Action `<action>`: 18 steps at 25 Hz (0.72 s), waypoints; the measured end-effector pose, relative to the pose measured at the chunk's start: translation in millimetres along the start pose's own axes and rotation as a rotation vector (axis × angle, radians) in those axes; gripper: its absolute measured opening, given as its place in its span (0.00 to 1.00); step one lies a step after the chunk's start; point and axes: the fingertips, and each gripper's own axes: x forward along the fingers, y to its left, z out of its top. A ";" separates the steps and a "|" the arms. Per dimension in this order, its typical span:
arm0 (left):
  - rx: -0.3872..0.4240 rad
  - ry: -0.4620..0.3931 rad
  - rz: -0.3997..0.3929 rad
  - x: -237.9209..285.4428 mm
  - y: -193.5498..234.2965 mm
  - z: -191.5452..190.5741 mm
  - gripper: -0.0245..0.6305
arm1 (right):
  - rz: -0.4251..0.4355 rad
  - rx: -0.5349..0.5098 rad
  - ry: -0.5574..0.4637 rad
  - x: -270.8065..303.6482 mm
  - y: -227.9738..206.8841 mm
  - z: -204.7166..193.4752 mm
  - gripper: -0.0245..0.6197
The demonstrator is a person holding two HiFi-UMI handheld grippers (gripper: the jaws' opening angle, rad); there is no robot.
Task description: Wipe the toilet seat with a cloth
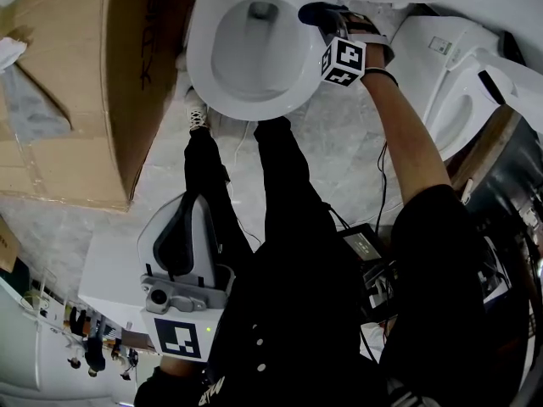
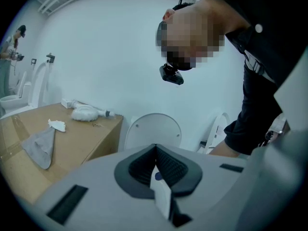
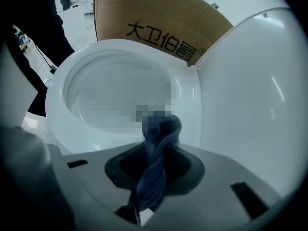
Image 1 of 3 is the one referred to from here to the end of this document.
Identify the black device with screen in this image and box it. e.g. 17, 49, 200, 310
339, 222, 386, 263

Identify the white smart toilet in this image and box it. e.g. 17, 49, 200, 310
389, 14, 543, 163

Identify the white cabinet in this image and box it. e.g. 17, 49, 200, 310
0, 276, 48, 392

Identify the crumpled white paper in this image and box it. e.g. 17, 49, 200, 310
0, 36, 29, 74

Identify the person in black clothes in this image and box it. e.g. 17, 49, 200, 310
133, 184, 531, 407

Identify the black cable bundle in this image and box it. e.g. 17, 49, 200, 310
326, 140, 400, 355

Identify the person's left leg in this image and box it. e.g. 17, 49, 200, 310
183, 124, 255, 266

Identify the person's left forearm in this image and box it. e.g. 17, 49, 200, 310
160, 354, 210, 377

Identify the black wall box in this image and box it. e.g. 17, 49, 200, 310
499, 30, 529, 70

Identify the black wristband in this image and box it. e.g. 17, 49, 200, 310
363, 67, 400, 87

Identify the thin white cable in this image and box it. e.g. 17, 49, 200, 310
232, 120, 256, 173

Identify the grey shoulder strap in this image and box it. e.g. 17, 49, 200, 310
384, 377, 425, 407

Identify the large brown cardboard box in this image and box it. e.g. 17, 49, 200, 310
0, 0, 200, 215

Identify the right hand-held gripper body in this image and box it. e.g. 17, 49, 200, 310
316, 19, 395, 87

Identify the dark blue cloth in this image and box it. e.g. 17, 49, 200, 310
298, 1, 353, 28

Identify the white ceramic toilet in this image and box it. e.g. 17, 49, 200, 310
185, 0, 353, 122

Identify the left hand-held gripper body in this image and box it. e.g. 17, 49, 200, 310
139, 264, 237, 362

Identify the person's right forearm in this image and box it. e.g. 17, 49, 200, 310
360, 68, 451, 208

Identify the small white crumpled wad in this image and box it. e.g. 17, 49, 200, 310
175, 51, 193, 87

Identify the brown wooden board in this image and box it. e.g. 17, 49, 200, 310
448, 110, 523, 191

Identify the person's left white shoe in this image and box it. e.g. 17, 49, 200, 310
185, 86, 212, 133

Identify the person's right hand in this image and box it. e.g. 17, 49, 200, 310
344, 11, 394, 72

